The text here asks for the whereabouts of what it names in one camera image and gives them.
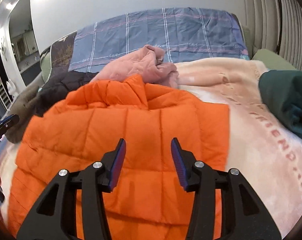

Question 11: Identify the orange puffer jacket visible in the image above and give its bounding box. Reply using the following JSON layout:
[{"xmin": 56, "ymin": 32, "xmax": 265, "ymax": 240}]
[{"xmin": 8, "ymin": 75, "xmax": 229, "ymax": 239}]

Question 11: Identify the brown fleece garment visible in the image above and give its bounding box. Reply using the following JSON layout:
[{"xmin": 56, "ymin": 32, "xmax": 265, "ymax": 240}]
[{"xmin": 5, "ymin": 83, "xmax": 43, "ymax": 144}]

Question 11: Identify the white bear figurine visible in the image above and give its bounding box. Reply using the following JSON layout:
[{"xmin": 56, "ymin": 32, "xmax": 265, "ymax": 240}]
[{"xmin": 6, "ymin": 79, "xmax": 18, "ymax": 100}]

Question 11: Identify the cream fleece blanket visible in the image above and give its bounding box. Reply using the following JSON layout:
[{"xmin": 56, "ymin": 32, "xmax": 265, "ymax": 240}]
[{"xmin": 2, "ymin": 58, "xmax": 302, "ymax": 239}]

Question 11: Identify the black puffer jacket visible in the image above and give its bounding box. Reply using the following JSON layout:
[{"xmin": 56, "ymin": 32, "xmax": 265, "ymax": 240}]
[{"xmin": 34, "ymin": 71, "xmax": 98, "ymax": 116}]

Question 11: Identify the green pillow left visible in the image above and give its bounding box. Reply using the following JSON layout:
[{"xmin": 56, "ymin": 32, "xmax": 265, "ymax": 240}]
[{"xmin": 40, "ymin": 47, "xmax": 52, "ymax": 83}]

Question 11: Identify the green pillow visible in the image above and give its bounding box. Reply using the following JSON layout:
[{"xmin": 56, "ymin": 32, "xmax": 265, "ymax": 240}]
[
  {"xmin": 252, "ymin": 49, "xmax": 297, "ymax": 70},
  {"xmin": 40, "ymin": 47, "xmax": 52, "ymax": 83}
]

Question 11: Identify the dark floral pillow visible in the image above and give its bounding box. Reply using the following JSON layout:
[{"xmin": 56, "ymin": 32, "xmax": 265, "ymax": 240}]
[{"xmin": 50, "ymin": 31, "xmax": 77, "ymax": 77}]

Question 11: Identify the dark green garment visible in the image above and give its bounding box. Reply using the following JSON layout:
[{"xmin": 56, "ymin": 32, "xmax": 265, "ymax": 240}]
[{"xmin": 259, "ymin": 70, "xmax": 302, "ymax": 139}]

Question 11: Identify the green pillow right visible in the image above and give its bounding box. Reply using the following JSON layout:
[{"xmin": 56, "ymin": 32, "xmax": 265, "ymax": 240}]
[{"xmin": 252, "ymin": 49, "xmax": 297, "ymax": 70}]

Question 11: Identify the pink quilted jacket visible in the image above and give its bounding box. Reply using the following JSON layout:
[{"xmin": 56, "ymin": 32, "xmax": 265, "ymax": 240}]
[{"xmin": 91, "ymin": 45, "xmax": 179, "ymax": 88}]

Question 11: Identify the blue plaid pillow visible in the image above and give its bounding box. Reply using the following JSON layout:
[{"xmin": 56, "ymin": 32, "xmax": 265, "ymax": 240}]
[{"xmin": 68, "ymin": 7, "xmax": 249, "ymax": 73}]

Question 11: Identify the grey pleated curtain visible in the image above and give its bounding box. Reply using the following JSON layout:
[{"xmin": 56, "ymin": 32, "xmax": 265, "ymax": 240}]
[{"xmin": 241, "ymin": 0, "xmax": 302, "ymax": 71}]

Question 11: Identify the arched wall mirror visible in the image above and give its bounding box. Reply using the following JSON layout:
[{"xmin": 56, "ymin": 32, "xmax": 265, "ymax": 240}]
[{"xmin": 9, "ymin": 0, "xmax": 41, "ymax": 86}]

